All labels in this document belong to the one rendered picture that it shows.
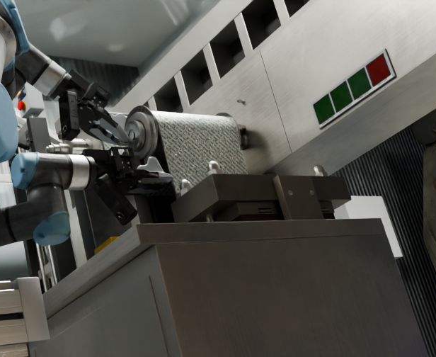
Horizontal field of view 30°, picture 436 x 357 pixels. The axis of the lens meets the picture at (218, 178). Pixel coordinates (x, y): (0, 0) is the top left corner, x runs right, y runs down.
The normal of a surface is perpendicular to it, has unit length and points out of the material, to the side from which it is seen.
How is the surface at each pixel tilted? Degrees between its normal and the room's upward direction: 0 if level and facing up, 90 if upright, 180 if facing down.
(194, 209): 90
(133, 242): 90
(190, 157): 90
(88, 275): 90
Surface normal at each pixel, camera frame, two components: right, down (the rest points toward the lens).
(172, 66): -0.78, -0.01
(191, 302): 0.57, -0.42
